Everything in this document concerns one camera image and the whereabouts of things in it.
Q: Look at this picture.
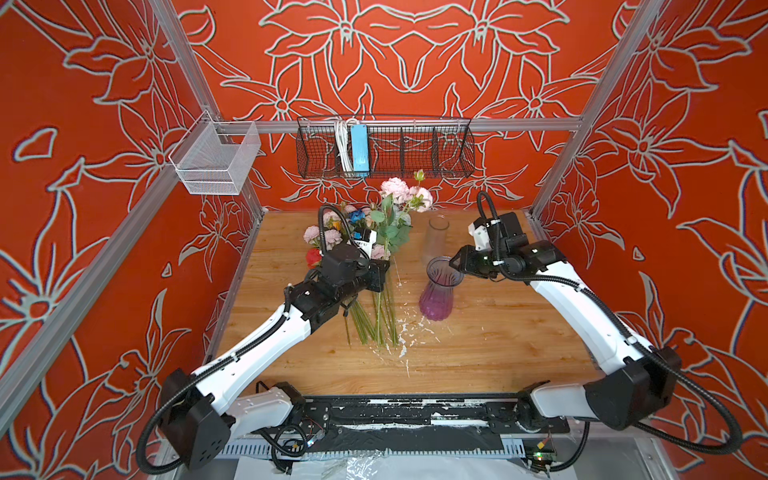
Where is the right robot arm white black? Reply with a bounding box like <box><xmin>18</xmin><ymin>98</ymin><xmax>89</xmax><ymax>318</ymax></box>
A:
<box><xmin>449</xmin><ymin>191</ymin><xmax>744</xmax><ymax>455</ymax></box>

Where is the purple glass fluted vase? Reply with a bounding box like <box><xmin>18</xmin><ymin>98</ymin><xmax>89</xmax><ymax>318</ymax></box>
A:
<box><xmin>419</xmin><ymin>256</ymin><xmax>464</xmax><ymax>321</ymax></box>

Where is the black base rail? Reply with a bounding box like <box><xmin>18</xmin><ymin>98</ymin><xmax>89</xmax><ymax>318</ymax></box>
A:
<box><xmin>283</xmin><ymin>393</ymin><xmax>571</xmax><ymax>460</ymax></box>

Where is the white mesh wall basket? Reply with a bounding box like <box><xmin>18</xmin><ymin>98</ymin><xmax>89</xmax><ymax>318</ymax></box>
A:
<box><xmin>169</xmin><ymin>115</ymin><xmax>261</xmax><ymax>196</ymax></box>

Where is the black wire wall basket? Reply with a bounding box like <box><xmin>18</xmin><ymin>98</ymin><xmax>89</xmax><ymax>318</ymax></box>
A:
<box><xmin>295</xmin><ymin>114</ymin><xmax>476</xmax><ymax>179</ymax></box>

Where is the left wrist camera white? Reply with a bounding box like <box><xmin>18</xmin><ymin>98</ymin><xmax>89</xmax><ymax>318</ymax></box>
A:
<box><xmin>352</xmin><ymin>229</ymin><xmax>377</xmax><ymax>258</ymax></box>

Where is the pink peony flower stem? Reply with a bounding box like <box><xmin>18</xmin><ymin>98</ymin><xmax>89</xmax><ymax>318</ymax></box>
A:
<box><xmin>367</xmin><ymin>170</ymin><xmax>434</xmax><ymax>289</ymax></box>

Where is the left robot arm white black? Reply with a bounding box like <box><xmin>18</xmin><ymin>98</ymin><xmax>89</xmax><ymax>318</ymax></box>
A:
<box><xmin>135</xmin><ymin>205</ymin><xmax>390</xmax><ymax>475</ymax></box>

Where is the light blue box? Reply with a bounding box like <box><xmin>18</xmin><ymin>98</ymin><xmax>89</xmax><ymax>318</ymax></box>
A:
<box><xmin>349</xmin><ymin>123</ymin><xmax>370</xmax><ymax>178</ymax></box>

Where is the white cable bundle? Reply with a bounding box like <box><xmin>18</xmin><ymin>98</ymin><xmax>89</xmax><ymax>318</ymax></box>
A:
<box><xmin>332</xmin><ymin>118</ymin><xmax>355</xmax><ymax>175</ymax></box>

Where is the bunch of artificial flowers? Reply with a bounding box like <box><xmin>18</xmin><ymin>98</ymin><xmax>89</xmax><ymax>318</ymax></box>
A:
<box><xmin>303</xmin><ymin>204</ymin><xmax>399</xmax><ymax>347</ymax></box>

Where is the clear glass cylinder vase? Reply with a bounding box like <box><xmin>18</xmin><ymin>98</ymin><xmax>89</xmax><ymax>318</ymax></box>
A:
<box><xmin>421</xmin><ymin>215</ymin><xmax>450</xmax><ymax>264</ymax></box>

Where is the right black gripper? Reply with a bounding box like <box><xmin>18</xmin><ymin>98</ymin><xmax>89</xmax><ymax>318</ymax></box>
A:
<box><xmin>445</xmin><ymin>243</ymin><xmax>509</xmax><ymax>278</ymax></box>

